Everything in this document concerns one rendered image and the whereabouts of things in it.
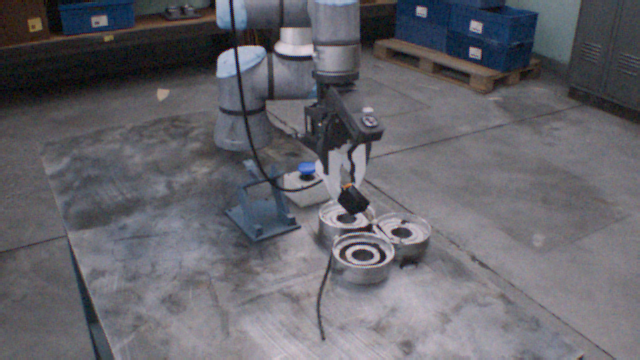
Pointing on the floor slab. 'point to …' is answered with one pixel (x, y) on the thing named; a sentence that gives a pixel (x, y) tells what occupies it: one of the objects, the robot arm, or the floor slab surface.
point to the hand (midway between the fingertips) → (346, 191)
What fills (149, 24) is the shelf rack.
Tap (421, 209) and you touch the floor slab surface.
